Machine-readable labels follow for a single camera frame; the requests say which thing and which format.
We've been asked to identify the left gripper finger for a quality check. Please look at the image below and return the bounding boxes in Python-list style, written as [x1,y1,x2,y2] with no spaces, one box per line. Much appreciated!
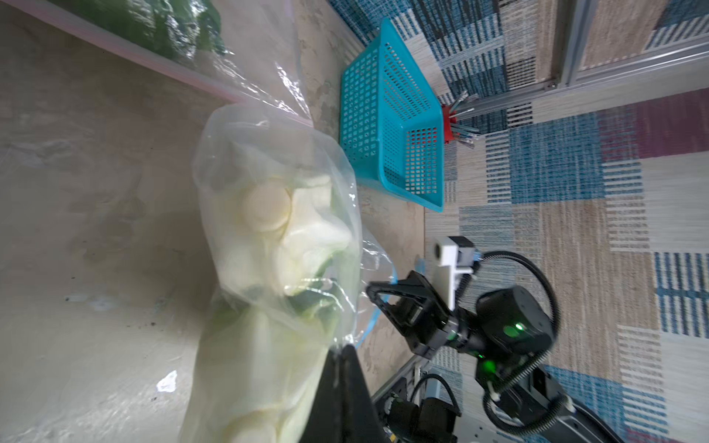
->
[301,344,388,443]

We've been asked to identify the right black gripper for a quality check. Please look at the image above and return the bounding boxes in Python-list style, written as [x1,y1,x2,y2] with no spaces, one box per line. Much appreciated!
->
[366,271,457,357]

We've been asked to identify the chinese cabbage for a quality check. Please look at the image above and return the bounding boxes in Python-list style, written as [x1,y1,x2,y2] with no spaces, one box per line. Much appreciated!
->
[204,175,355,298]
[178,304,328,442]

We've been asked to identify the clear blue-zip bag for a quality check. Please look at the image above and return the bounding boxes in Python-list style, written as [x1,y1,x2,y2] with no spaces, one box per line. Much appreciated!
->
[179,103,397,442]

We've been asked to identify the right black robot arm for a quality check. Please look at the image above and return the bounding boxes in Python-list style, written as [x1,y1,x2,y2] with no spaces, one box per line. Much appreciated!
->
[366,247,621,442]

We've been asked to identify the clear pink-zip lettuce bag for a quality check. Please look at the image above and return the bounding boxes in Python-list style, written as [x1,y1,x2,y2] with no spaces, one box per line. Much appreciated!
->
[11,1,312,125]

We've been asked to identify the green lettuce in bag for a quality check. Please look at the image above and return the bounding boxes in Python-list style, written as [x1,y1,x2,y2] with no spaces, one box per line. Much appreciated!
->
[55,0,226,64]

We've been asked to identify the teal plastic basket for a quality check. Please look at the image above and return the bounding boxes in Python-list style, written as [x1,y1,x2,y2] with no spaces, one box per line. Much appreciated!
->
[340,20,444,212]

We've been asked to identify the red utensil cup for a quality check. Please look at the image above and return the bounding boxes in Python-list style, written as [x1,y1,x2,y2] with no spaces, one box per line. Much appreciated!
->
[441,104,457,144]

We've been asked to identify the metal utensils in cup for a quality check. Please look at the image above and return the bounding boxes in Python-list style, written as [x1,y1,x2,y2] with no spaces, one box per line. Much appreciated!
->
[450,90,481,149]

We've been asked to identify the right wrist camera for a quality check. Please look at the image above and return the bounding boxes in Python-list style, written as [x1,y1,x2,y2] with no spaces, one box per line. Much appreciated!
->
[432,236,482,311]

